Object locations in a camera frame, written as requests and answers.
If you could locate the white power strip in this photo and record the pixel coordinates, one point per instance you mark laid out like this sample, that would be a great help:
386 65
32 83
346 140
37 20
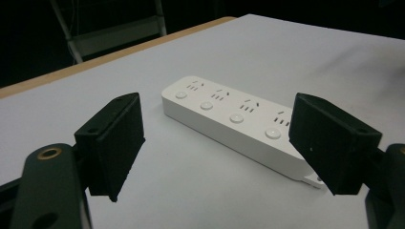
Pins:
229 124

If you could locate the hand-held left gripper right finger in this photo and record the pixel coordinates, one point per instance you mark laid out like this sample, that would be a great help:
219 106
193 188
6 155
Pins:
331 143

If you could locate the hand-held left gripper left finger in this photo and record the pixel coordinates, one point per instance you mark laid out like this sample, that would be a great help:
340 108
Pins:
110 149

